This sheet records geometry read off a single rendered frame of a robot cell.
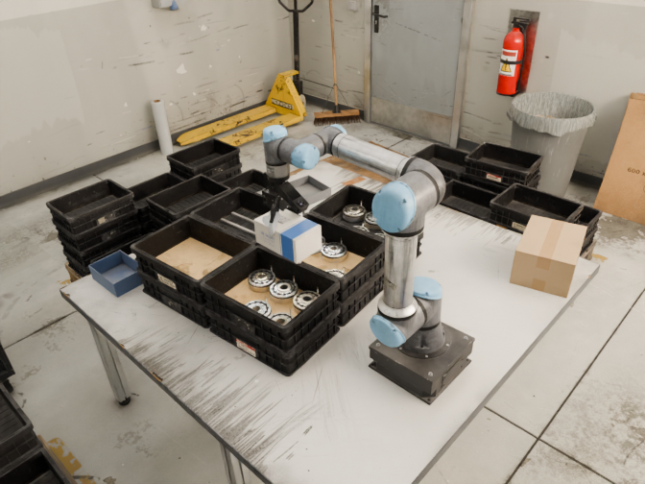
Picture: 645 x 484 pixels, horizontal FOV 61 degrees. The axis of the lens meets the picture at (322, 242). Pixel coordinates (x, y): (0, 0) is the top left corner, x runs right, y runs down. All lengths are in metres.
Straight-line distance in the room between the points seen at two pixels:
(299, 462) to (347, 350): 0.47
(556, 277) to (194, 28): 4.11
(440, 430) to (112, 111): 4.11
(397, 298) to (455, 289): 0.72
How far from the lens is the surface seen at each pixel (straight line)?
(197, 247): 2.34
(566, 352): 3.17
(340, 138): 1.68
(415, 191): 1.39
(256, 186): 3.72
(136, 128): 5.31
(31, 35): 4.82
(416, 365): 1.80
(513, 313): 2.21
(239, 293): 2.05
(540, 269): 2.29
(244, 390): 1.88
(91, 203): 3.62
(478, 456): 2.62
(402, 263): 1.50
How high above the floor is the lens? 2.09
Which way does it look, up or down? 34 degrees down
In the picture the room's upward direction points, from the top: 2 degrees counter-clockwise
